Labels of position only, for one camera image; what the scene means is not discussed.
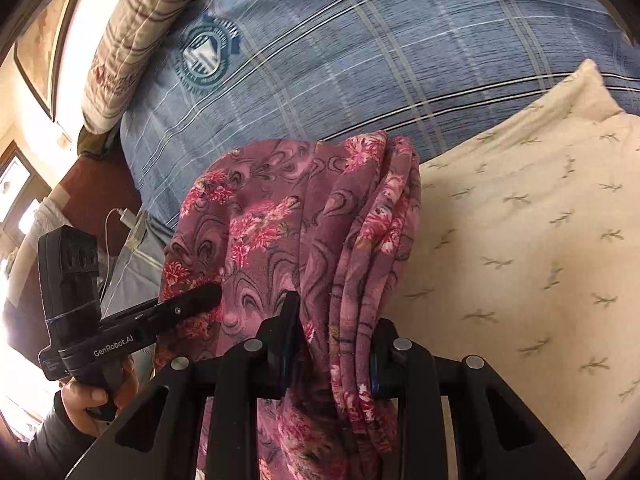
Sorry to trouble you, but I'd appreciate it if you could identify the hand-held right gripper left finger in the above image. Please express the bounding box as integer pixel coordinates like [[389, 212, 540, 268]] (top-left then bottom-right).
[[70, 290, 302, 480]]

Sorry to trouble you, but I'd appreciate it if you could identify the dark green cloth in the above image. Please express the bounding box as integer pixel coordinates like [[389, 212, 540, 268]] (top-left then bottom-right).
[[77, 125, 123, 156]]

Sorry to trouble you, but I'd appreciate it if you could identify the cream leaf-print bed sheet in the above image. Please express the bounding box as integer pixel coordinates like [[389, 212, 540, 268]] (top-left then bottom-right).
[[395, 57, 640, 480]]

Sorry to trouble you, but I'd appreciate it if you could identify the pink floral shirt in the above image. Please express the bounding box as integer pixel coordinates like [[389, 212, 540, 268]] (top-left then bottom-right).
[[152, 130, 423, 480]]

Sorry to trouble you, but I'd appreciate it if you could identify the white charger cable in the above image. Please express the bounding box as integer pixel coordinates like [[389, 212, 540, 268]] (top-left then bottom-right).
[[101, 207, 124, 306]]

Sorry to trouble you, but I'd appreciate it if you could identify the white textured cloth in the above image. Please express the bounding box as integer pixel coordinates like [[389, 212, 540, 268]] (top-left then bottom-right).
[[30, 195, 76, 241]]

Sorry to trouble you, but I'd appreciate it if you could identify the beige striped pillow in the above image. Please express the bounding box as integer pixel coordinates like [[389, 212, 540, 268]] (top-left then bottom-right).
[[80, 0, 251, 136]]

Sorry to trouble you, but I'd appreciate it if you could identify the brown wooden window frame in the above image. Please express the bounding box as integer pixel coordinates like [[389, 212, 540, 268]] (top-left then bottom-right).
[[0, 140, 53, 241]]

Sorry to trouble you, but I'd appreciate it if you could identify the framed wall picture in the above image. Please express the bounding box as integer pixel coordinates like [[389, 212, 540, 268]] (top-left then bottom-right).
[[12, 0, 96, 121]]

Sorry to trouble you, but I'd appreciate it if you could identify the person's left hand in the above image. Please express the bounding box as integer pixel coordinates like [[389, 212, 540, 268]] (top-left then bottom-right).
[[60, 352, 141, 436]]

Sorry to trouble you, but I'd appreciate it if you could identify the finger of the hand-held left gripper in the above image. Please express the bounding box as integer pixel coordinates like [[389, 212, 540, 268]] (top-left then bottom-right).
[[100, 282, 224, 339]]

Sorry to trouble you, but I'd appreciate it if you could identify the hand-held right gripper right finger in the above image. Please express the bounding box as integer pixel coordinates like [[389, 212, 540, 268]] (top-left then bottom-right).
[[367, 317, 586, 480]]

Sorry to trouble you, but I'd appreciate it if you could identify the brown wooden headboard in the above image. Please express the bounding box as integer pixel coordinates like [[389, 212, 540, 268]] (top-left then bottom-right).
[[50, 150, 146, 221]]

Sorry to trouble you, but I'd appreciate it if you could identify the blue plaid quilt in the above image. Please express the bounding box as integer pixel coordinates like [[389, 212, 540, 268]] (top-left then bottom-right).
[[120, 0, 636, 241]]

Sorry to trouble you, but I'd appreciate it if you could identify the grey star-print pillow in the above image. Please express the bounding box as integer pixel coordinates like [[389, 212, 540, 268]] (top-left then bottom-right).
[[97, 210, 173, 376]]

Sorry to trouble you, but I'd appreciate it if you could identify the person's left forearm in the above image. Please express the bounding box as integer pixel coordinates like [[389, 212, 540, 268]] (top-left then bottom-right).
[[20, 390, 101, 480]]

